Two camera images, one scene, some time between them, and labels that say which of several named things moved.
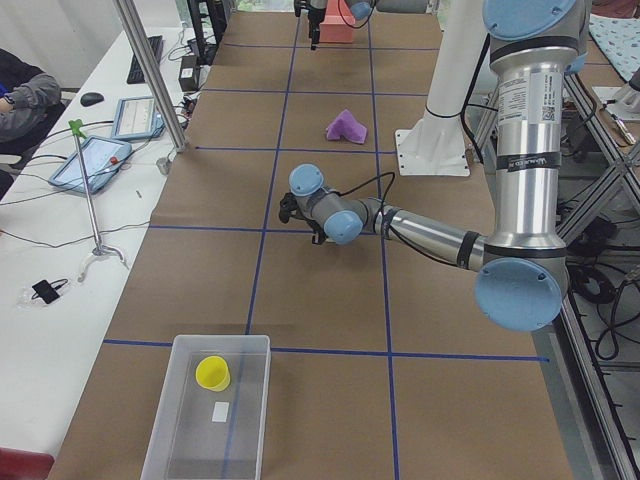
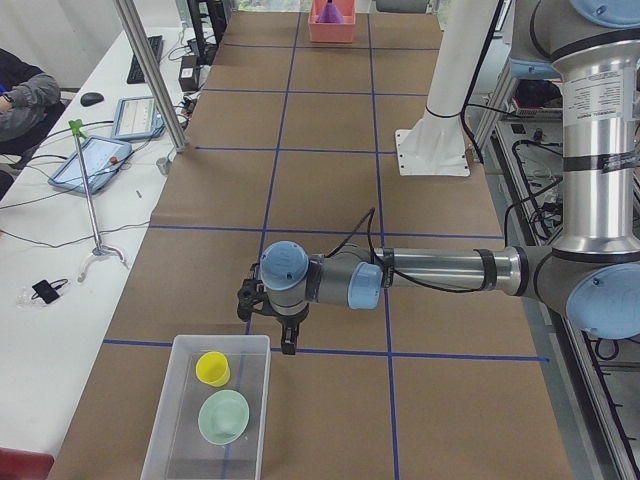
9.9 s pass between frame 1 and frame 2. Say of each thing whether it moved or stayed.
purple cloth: moved
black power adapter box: stayed
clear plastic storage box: stayed
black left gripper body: moved
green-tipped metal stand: stayed
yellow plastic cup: stayed
